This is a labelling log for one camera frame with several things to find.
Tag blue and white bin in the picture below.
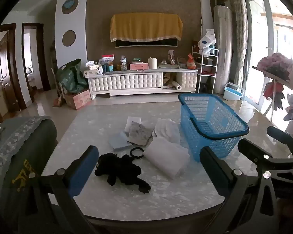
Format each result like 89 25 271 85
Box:
223 82 245 100

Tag clothes drying rack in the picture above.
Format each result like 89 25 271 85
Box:
252 52 293 133

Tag grey patterned cloth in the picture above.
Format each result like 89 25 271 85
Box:
127 122 154 147

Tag yellow cloth cover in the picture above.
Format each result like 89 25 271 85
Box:
110 13 183 42

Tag white flat cloth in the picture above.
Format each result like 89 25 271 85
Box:
124 116 141 133

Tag black television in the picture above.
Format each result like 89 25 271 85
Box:
115 38 179 48

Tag light blue cloth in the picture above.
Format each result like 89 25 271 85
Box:
108 131 137 152

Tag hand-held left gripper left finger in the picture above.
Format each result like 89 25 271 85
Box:
17 146 99 234

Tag black plush toy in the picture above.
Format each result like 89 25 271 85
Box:
95 153 152 194

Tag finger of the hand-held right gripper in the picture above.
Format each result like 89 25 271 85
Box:
267 126 293 158
238 138 293 173

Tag white folded cloth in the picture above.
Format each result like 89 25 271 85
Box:
144 136 191 181

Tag round wall decor blue centre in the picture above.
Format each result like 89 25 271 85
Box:
62 0 79 14

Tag orange bag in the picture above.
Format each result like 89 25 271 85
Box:
187 54 196 70

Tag green plastic bag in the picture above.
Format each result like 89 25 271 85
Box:
56 59 89 94

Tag glass sliding door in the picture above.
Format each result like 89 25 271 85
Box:
244 0 293 114

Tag cardboard box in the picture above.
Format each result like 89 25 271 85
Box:
63 89 92 110

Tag white plastic bags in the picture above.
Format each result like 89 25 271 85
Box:
198 29 217 54

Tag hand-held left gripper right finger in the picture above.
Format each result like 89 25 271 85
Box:
200 147 285 234

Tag blue plastic basket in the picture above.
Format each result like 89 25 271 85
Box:
178 93 249 162

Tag pink box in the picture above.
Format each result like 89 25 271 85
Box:
129 63 149 71

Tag standing air conditioner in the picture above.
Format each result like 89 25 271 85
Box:
213 5 234 94

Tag brown wooden door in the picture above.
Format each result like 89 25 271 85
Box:
0 29 16 121

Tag pink clothes pile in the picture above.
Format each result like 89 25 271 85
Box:
257 53 293 76

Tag white paper roll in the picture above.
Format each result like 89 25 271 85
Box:
163 82 181 90

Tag chair with grey cover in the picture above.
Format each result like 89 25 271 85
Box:
0 116 58 234

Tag black ring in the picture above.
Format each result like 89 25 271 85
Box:
130 148 144 159

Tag patterned curtain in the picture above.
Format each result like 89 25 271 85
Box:
226 0 249 88

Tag white wire rack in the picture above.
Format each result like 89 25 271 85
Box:
192 46 219 94

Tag white tv cabinet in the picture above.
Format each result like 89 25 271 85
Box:
84 68 199 100

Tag white cloth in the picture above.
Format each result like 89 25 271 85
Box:
124 116 141 133
153 119 181 145
144 136 191 181

